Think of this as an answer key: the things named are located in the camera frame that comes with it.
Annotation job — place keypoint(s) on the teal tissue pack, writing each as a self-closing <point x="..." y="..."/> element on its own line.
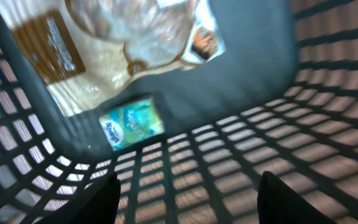
<point x="132" y="123"/>

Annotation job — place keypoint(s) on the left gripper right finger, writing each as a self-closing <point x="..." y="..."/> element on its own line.
<point x="277" y="203"/>

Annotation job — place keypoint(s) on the grey plastic mesh basket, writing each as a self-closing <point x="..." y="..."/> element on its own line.
<point x="282" y="98"/>

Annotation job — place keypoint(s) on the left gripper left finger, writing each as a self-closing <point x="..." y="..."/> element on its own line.
<point x="98" y="204"/>

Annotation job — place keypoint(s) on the beige snack bag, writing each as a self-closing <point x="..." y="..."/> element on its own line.
<point x="88" y="51"/>

